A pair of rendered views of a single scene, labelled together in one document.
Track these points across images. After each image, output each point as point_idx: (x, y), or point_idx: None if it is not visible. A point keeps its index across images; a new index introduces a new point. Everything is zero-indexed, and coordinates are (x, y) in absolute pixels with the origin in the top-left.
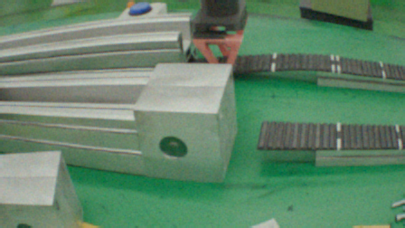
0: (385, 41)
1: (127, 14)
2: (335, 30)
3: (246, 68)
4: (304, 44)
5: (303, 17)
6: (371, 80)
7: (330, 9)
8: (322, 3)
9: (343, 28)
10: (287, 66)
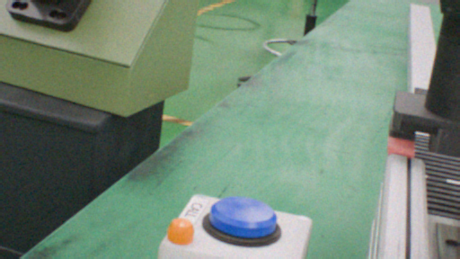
0: (269, 96)
1: (244, 249)
2: (232, 122)
3: (458, 205)
4: (304, 162)
5: (96, 149)
6: None
7: (149, 96)
8: (142, 89)
9: (222, 114)
10: (457, 172)
